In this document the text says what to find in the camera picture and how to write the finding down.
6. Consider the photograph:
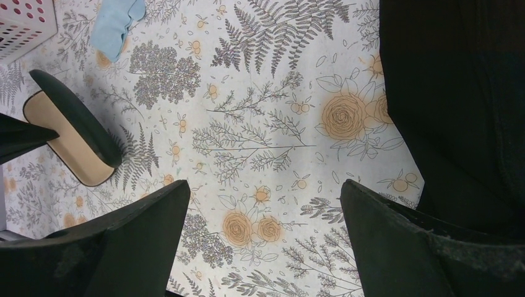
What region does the light blue cleaning cloth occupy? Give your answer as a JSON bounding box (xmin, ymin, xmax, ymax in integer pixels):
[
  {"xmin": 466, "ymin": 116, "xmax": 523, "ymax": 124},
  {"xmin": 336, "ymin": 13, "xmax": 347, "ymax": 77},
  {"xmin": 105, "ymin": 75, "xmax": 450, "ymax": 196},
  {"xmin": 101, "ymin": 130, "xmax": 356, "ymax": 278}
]
[{"xmin": 90, "ymin": 0, "xmax": 146, "ymax": 62}]

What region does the white perforated plastic basket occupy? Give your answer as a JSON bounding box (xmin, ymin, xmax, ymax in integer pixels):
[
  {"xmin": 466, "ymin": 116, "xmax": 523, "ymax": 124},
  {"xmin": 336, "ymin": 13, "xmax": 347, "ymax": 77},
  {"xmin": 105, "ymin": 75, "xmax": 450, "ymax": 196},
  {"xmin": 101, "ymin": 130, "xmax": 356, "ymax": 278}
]
[{"xmin": 1, "ymin": 0, "xmax": 58, "ymax": 65}]

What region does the black glasses case tan lining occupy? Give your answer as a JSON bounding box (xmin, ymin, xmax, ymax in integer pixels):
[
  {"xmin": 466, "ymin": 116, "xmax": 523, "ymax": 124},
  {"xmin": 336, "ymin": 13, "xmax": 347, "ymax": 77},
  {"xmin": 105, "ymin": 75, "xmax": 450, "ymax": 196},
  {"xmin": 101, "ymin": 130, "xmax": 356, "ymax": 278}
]
[{"xmin": 22, "ymin": 69, "xmax": 123, "ymax": 187}]

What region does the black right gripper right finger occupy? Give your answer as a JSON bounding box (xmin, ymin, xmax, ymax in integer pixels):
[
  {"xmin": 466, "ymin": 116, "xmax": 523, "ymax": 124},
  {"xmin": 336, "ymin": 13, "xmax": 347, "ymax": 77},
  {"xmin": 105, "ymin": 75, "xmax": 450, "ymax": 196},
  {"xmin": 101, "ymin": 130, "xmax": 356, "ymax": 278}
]
[{"xmin": 340, "ymin": 179, "xmax": 524, "ymax": 296}]

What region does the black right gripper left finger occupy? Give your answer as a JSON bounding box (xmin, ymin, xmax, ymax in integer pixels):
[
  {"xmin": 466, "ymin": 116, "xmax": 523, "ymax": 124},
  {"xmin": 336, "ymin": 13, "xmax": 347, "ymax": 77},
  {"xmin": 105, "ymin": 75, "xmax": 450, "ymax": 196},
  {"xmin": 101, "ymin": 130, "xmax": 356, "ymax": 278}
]
[{"xmin": 1, "ymin": 180, "xmax": 190, "ymax": 296}]

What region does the floral patterned table mat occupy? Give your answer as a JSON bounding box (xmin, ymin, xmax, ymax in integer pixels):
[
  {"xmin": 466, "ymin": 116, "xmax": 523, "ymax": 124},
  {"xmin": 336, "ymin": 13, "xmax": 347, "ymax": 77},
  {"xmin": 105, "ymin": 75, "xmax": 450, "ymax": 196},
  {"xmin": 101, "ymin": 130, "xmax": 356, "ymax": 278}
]
[{"xmin": 1, "ymin": 1, "xmax": 423, "ymax": 296}]

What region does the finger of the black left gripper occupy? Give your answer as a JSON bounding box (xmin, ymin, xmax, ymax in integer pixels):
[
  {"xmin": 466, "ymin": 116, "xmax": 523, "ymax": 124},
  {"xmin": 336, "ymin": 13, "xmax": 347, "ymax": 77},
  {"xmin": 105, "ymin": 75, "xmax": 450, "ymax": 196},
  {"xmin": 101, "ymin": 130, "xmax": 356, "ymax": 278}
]
[{"xmin": 1, "ymin": 113, "xmax": 59, "ymax": 164}]

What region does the black cloth garment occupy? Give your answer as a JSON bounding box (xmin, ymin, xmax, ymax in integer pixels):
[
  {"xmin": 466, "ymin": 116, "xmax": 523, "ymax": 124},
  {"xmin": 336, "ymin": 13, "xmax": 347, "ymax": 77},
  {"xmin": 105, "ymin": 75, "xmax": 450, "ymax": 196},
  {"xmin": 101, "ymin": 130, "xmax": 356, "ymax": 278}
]
[{"xmin": 380, "ymin": 1, "xmax": 524, "ymax": 239}]

